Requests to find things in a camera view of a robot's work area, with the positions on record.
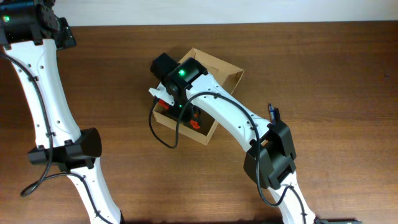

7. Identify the orange utility knife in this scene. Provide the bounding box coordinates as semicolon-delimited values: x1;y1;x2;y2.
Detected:
159;100;201;129

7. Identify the cardboard box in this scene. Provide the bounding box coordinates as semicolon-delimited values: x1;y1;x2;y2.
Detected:
152;48;244;145

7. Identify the blue pen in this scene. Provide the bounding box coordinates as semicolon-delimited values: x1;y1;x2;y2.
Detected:
268;103;276;124

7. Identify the black white marker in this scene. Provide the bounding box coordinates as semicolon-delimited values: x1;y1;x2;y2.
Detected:
274;108;280;123

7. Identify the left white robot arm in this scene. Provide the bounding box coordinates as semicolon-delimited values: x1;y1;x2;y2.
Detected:
1;0;125;223

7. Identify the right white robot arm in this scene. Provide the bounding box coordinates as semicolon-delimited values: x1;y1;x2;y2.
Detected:
149;53;318;223

